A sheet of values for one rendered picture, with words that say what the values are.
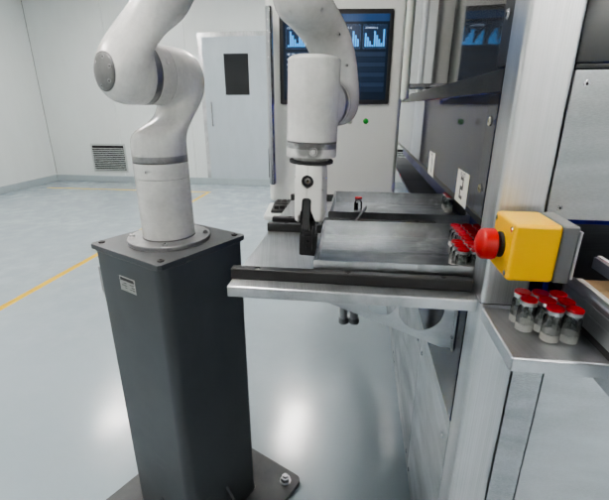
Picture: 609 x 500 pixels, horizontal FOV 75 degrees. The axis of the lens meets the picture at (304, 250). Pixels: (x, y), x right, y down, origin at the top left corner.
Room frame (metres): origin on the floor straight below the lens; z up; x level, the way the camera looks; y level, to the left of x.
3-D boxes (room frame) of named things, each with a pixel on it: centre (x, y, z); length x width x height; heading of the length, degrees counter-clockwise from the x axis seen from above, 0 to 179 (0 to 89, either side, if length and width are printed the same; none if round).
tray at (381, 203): (1.08, -0.25, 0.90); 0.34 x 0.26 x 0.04; 82
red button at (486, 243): (0.48, -0.24, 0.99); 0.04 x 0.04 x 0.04; 82
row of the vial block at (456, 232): (0.73, -0.31, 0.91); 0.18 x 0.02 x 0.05; 173
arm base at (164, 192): (0.92, 0.33, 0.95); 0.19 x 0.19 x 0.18
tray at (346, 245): (0.74, -0.20, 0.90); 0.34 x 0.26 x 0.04; 83
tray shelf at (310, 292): (0.92, -0.15, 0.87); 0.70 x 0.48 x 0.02; 172
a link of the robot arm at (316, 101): (0.70, -0.02, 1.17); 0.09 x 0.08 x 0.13; 147
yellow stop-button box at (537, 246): (0.48, -0.28, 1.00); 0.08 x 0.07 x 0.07; 82
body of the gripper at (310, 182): (0.70, -0.01, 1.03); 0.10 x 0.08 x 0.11; 172
